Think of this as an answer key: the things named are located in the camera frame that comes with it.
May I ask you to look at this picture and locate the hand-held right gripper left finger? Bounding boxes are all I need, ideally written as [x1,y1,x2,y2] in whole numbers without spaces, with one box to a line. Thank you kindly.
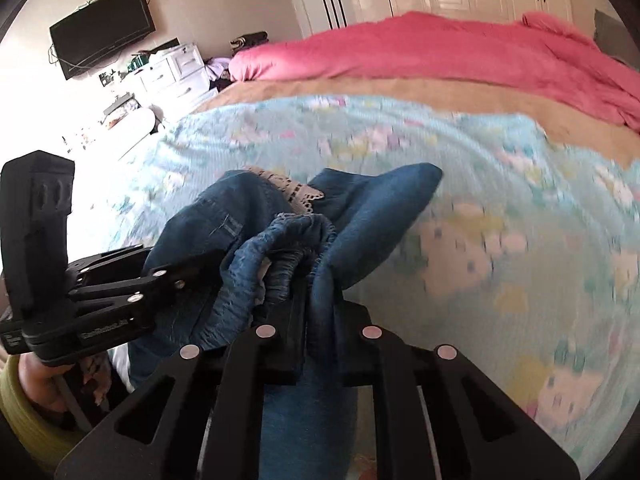
[54,280,308,480]

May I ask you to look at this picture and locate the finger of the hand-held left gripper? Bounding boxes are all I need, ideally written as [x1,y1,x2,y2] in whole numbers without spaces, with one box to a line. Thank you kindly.
[65,245,236,293]
[70,280,176,318]

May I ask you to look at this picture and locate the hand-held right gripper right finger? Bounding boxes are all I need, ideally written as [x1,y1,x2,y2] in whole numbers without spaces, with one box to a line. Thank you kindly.
[330,300,581,480]

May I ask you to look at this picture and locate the blue denim pants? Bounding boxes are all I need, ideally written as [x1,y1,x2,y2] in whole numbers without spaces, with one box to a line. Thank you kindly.
[127,162,445,480]

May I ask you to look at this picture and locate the person's left forearm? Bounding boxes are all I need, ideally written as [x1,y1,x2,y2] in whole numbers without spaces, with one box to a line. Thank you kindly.
[0,355,76,461]

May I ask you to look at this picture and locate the person's left hand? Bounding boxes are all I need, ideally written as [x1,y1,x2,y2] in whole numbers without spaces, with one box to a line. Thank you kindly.
[19,355,76,413]

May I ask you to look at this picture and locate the pink patterned clothing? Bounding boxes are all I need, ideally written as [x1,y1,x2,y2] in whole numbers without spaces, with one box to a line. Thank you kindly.
[79,352,115,407]

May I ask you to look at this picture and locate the white rounded stool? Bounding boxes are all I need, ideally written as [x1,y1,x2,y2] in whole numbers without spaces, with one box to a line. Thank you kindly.
[97,107,157,158]

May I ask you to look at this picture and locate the white drawer dresser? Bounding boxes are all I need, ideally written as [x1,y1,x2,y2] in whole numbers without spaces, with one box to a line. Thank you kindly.
[122,42,211,106]

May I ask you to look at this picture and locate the light purple cloth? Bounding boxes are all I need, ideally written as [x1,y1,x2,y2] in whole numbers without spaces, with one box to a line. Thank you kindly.
[204,56,233,93]

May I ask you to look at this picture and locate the light floral printed blanket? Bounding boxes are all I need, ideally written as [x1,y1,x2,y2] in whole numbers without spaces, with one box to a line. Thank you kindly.
[97,94,640,480]

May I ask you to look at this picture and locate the folded dark clothes pile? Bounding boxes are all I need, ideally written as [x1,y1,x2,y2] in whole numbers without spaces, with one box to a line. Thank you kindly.
[230,32,271,54]

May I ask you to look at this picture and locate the tan bed sheet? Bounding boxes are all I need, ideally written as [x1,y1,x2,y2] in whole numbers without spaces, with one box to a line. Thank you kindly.
[192,76,640,168]

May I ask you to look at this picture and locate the pink duvet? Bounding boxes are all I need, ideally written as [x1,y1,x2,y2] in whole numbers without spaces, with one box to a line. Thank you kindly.
[227,10,640,136]

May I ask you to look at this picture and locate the dark grey headboard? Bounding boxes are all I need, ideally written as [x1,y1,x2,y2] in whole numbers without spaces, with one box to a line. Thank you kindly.
[592,9,636,68]

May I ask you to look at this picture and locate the black wall television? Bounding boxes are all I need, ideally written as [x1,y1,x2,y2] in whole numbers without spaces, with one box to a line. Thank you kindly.
[49,0,156,81]

